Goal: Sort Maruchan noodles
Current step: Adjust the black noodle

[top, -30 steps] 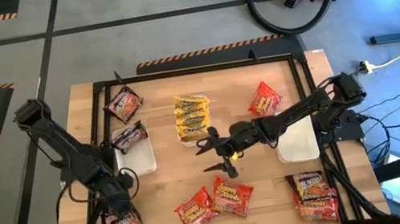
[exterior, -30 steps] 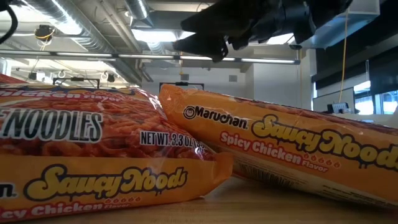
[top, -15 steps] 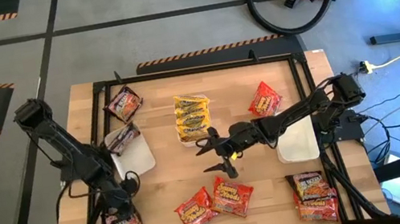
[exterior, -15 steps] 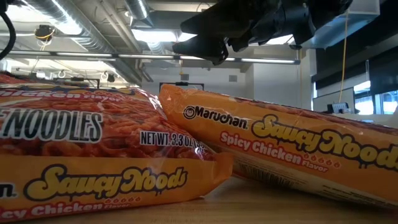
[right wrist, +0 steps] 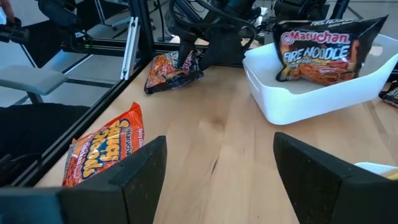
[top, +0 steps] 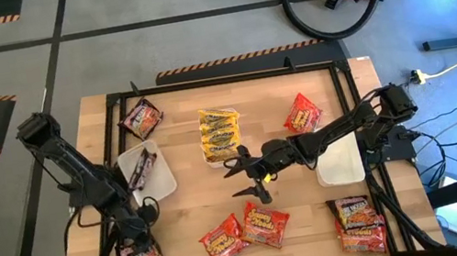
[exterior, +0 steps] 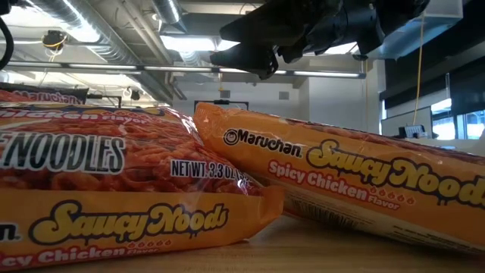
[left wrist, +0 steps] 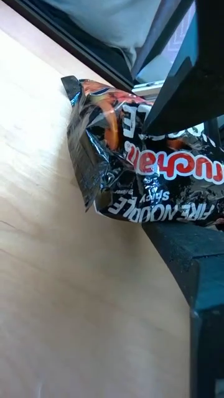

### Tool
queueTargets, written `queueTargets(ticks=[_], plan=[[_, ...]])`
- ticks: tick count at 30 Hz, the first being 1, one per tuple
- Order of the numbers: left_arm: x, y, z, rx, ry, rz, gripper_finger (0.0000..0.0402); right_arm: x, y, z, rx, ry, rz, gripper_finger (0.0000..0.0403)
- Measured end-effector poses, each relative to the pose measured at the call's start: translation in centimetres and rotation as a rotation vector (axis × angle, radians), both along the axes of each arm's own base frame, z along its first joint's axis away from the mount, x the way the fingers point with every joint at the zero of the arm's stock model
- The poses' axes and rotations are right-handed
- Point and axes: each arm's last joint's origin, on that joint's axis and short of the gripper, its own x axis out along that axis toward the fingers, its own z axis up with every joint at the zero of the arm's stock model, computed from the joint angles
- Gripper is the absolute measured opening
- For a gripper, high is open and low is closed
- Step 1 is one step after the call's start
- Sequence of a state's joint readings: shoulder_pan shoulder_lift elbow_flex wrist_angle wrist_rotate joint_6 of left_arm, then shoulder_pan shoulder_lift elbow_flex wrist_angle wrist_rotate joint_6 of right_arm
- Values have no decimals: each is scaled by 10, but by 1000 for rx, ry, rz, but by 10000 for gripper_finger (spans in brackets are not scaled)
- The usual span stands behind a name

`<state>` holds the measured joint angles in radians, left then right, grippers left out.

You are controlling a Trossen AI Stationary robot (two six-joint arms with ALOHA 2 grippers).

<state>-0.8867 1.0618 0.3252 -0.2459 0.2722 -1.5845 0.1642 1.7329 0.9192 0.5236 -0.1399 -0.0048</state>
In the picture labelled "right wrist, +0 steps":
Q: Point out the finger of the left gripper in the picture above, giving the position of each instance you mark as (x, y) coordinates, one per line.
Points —
(186, 54)
(224, 49)

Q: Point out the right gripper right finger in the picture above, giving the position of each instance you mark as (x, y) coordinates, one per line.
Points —
(326, 193)

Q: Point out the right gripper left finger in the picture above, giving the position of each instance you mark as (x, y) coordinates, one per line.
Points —
(124, 193)

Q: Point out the orange Saucy Noods pack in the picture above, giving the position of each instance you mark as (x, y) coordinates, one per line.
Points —
(102, 149)

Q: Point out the white plastic bin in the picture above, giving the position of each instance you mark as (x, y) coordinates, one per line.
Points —
(370, 166)
(311, 102)

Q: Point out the person's forearm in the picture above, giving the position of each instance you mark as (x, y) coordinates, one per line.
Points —
(7, 11)

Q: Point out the grey padded stool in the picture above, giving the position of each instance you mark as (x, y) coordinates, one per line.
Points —
(31, 79)

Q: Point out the silver aluminium bracket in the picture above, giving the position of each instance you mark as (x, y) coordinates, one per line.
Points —
(129, 46)

